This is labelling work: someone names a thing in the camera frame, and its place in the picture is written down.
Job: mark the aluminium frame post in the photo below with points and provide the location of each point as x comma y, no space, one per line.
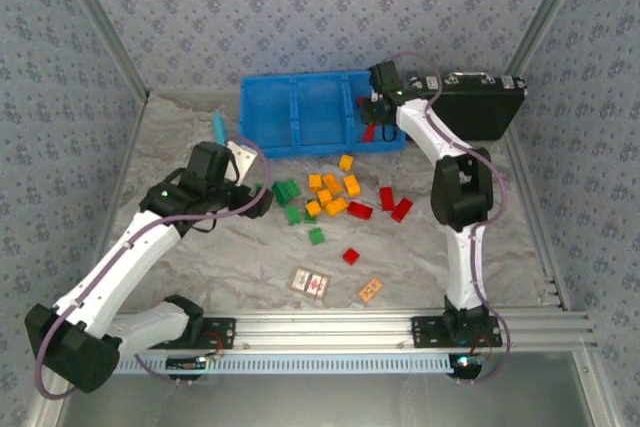
100,22
550,12

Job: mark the teal pen-shaped tool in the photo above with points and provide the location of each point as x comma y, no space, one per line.
220,128

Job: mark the blue three-compartment plastic bin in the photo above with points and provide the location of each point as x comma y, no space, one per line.
315,112

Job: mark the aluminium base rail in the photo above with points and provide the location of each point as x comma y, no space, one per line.
325,329

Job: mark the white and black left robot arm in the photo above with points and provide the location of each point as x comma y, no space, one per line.
115,282

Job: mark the small orange card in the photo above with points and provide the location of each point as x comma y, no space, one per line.
370,291

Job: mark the green lego brick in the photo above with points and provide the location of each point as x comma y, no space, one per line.
259,189
293,215
309,218
316,236

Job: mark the aluminium side rail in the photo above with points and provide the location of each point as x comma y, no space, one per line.
537,237

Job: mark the right circuit board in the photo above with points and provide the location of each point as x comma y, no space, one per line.
465,364

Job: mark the circuit board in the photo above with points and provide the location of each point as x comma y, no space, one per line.
187,363
465,364

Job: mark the large dark green lego block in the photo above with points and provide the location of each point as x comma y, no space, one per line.
286,192

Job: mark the yellow lego brick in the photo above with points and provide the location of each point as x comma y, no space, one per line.
351,185
331,182
313,207
315,182
324,197
336,206
346,162

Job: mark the black briefcase with metal latches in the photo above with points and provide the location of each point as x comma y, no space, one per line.
475,112

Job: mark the left circuit board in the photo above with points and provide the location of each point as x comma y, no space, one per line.
187,363

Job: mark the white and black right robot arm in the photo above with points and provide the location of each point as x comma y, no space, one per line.
457,272

